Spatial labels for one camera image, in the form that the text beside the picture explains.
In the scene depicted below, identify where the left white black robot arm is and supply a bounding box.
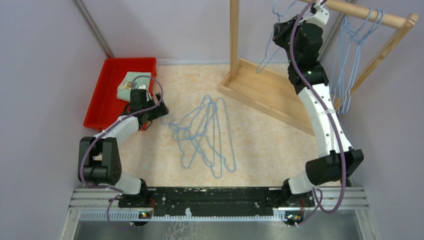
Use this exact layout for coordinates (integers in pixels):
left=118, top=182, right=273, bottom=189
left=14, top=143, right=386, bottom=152
left=77, top=89, right=169, bottom=207

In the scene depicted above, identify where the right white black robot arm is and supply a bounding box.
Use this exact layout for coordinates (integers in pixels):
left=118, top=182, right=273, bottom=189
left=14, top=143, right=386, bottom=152
left=272, top=15, right=364, bottom=206

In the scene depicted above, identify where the folded light green cloth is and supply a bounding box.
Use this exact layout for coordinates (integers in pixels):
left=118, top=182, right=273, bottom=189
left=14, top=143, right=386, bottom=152
left=116, top=71, right=152, bottom=102

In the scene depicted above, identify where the red plastic bin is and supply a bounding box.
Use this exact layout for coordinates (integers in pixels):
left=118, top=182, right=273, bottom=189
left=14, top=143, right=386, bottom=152
left=83, top=57, right=157, bottom=131

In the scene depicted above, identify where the wooden hanger rack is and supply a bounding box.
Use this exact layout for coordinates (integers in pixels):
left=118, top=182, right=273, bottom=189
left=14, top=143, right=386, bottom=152
left=218, top=0, right=419, bottom=135

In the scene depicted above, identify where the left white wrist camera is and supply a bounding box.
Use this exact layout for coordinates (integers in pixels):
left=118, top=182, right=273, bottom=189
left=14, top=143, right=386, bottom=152
left=137, top=84, right=150, bottom=95

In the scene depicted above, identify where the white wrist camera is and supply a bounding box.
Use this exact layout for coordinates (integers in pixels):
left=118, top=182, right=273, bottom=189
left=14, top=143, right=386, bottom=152
left=137, top=84, right=150, bottom=95
left=303, top=0, right=330, bottom=28

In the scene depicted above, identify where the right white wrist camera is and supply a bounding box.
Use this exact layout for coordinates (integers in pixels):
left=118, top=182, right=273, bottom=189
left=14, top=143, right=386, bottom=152
left=303, top=0, right=330, bottom=28

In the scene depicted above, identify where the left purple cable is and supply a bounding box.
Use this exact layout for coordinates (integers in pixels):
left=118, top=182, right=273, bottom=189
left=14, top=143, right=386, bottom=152
left=79, top=75, right=165, bottom=231

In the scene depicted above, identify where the purple cable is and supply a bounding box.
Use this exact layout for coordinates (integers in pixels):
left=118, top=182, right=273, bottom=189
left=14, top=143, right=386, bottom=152
left=79, top=75, right=165, bottom=231
left=288, top=0, right=349, bottom=227

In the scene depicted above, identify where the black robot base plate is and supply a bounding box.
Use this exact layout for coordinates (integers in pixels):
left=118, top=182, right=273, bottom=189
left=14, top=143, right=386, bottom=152
left=118, top=187, right=315, bottom=217

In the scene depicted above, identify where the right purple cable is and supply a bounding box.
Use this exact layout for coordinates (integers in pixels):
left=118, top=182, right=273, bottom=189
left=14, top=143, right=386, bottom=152
left=288, top=0, right=349, bottom=227

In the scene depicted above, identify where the aluminium frame rail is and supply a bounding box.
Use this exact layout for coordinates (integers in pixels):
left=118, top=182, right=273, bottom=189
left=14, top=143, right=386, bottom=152
left=67, top=187, right=370, bottom=223

